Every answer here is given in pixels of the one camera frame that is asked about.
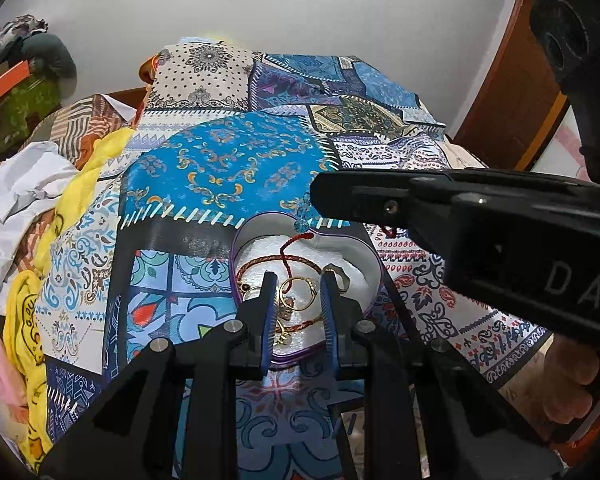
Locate person's right hand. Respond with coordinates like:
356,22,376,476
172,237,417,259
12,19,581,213
542,335,600,432

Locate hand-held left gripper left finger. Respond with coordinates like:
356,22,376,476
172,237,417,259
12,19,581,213
37,271,279,480

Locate yellow cloth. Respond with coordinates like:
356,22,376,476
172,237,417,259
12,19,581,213
2,127,133,472

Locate wooden door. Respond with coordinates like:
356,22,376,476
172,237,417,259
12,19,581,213
452,0,571,171

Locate orange box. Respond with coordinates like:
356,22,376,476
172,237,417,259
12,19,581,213
0,60,31,104

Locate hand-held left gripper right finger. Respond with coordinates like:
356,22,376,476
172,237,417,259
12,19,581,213
320,267,566,480

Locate heart-shaped purple tin box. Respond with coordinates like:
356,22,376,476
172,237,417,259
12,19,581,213
230,212,385,368

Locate green patterned cloth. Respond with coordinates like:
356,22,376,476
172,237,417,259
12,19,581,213
0,77,63,157

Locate jewelry pile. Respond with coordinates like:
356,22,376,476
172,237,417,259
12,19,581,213
236,252,352,347

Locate orange striped cloth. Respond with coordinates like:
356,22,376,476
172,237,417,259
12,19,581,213
50,94,138,168

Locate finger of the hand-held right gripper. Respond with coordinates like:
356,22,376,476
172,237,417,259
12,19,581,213
310,170,453,233

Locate pile of clothes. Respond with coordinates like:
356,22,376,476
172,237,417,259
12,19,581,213
0,15,48,77

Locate red cord bracelet blue beads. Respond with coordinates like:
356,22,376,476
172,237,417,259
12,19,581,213
279,196,398,283

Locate white cloth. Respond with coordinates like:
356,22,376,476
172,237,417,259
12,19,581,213
0,141,81,307

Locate blue patchwork blanket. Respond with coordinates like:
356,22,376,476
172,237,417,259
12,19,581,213
35,37,556,480

